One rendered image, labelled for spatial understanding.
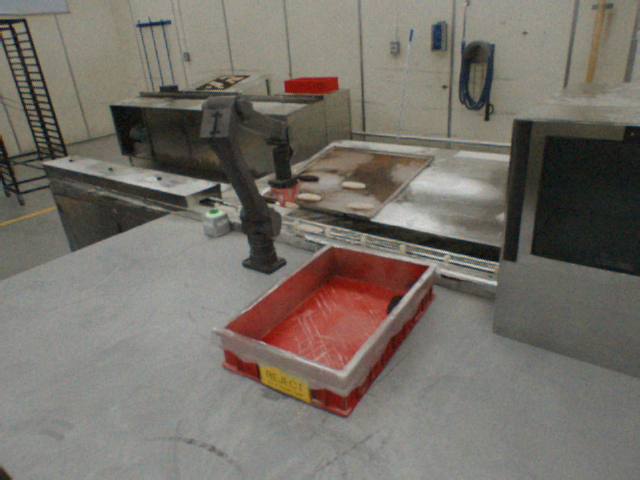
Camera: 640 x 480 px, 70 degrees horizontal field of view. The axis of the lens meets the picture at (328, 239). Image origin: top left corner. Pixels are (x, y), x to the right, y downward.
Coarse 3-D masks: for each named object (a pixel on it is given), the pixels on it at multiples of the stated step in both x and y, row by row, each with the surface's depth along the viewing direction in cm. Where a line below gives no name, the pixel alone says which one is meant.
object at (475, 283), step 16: (48, 176) 252; (96, 192) 224; (112, 192) 215; (160, 208) 195; (176, 208) 187; (192, 208) 183; (208, 208) 182; (240, 224) 166; (288, 240) 154; (304, 240) 149; (320, 240) 147; (336, 240) 146; (448, 272) 123; (464, 272) 122; (448, 288) 123; (464, 288) 120; (480, 288) 117; (496, 288) 115
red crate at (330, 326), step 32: (320, 288) 127; (352, 288) 126; (384, 288) 125; (288, 320) 114; (320, 320) 113; (352, 320) 112; (416, 320) 109; (224, 352) 98; (320, 352) 102; (352, 352) 101; (384, 352) 94
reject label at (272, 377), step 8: (264, 368) 91; (272, 368) 89; (264, 376) 92; (272, 376) 90; (280, 376) 89; (272, 384) 91; (280, 384) 90; (288, 384) 89; (296, 384) 87; (304, 384) 86; (288, 392) 90; (296, 392) 88; (304, 392) 87; (304, 400) 88
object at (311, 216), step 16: (272, 176) 232; (288, 208) 188; (288, 224) 172; (336, 224) 169; (352, 224) 168; (368, 224) 167; (352, 240) 156; (400, 240) 153; (416, 240) 152; (432, 240) 151; (448, 240) 150; (416, 256) 142; (480, 256) 139; (496, 256) 138
